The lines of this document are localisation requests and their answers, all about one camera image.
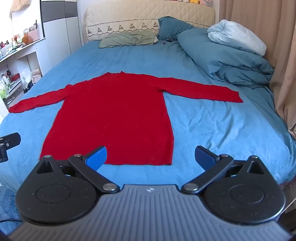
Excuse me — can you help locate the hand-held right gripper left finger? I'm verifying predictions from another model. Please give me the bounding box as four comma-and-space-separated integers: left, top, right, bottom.
33, 146, 120, 194

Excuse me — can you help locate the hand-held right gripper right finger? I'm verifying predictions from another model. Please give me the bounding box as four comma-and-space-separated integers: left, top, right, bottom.
181, 146, 270, 194

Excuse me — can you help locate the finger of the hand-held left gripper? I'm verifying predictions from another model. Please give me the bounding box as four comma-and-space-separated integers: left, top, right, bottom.
0, 133, 22, 163

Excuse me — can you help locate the red towel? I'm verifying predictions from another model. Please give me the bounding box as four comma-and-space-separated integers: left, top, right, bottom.
9, 71, 243, 166

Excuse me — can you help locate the bed with blue sheet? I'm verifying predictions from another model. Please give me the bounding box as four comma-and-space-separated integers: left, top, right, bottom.
0, 40, 296, 193

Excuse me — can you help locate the blue shaggy rug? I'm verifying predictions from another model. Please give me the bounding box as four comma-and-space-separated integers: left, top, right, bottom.
0, 183, 23, 220

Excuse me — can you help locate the beige bag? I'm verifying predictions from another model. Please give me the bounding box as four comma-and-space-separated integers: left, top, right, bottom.
31, 68, 43, 83

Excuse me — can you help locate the white shelf unit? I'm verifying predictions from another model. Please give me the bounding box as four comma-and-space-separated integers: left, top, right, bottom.
0, 37, 46, 119

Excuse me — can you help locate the teal duvet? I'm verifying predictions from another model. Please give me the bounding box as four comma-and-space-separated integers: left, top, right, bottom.
178, 28, 275, 90

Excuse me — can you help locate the brown teddy bear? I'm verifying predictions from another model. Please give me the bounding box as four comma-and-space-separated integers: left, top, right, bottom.
23, 32, 34, 45

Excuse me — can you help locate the pink desk organizer box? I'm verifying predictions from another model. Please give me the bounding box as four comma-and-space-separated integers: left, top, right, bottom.
28, 29, 40, 41

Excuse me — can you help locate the white and grey wardrobe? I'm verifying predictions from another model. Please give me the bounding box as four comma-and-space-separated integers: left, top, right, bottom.
40, 0, 84, 77

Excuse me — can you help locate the green pillow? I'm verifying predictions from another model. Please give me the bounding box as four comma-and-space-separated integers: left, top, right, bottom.
99, 31, 159, 49

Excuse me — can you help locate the light blue blanket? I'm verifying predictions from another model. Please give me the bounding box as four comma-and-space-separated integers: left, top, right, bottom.
207, 19, 267, 57

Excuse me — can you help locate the teal pillow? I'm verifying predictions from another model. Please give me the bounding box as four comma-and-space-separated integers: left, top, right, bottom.
158, 16, 197, 41

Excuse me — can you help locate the beige hanging handbag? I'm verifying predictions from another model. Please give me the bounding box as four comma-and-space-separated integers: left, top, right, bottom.
9, 0, 29, 13

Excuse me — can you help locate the beige curtain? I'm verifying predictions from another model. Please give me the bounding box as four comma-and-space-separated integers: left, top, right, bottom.
216, 0, 296, 139

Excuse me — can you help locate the beige quilted headboard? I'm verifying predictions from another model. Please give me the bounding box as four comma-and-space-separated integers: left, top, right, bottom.
85, 0, 216, 43

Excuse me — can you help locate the row of plush toys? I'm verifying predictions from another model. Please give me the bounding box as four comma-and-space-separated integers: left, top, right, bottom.
178, 0, 212, 6

